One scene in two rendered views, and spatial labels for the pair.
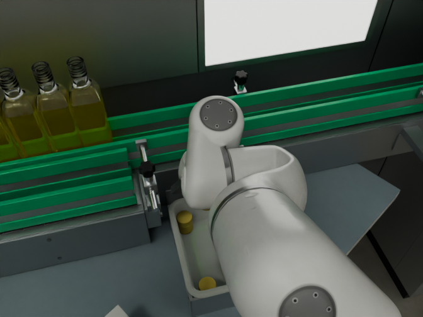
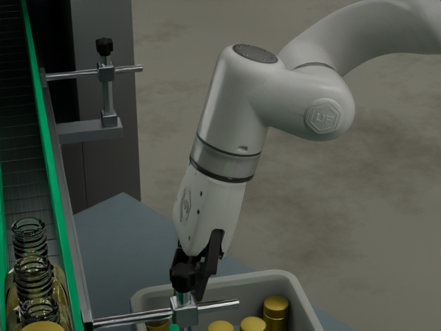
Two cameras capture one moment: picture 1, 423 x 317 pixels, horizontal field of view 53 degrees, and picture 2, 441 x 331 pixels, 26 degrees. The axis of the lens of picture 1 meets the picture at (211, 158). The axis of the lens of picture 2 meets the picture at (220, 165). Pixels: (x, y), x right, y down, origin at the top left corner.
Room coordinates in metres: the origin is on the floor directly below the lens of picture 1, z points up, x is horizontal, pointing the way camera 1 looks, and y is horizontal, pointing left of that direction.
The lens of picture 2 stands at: (0.42, 0.92, 1.60)
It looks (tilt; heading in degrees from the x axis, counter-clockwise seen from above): 30 degrees down; 271
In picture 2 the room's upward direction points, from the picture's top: straight up
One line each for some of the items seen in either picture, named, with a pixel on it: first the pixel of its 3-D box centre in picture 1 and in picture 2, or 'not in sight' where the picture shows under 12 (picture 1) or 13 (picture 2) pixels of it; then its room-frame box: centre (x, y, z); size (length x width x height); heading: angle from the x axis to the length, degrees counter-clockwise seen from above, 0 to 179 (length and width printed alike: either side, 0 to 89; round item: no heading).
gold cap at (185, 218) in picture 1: (184, 222); not in sight; (0.50, 0.06, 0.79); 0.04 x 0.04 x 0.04
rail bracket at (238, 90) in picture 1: (236, 92); not in sight; (0.76, -0.06, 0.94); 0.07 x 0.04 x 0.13; 15
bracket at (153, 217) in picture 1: (151, 199); not in sight; (0.52, 0.13, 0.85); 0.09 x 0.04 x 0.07; 15
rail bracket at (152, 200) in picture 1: (148, 177); (162, 319); (0.50, 0.12, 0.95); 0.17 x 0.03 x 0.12; 15
